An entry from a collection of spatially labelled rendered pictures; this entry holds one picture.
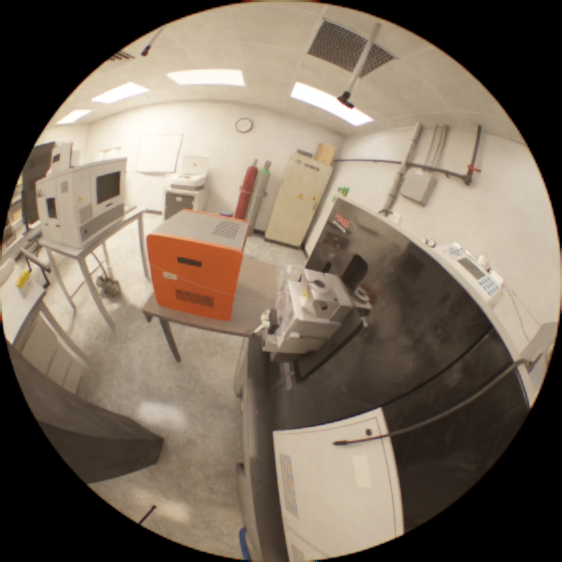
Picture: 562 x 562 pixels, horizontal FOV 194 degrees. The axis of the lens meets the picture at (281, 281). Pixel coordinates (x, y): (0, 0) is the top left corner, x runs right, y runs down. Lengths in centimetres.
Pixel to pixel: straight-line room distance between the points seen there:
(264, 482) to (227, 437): 76
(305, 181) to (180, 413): 365
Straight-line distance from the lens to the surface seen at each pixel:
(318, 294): 26
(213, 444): 144
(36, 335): 136
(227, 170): 370
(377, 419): 25
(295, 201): 334
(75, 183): 130
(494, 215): 150
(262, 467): 73
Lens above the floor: 143
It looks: 34 degrees down
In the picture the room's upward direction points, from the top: 23 degrees clockwise
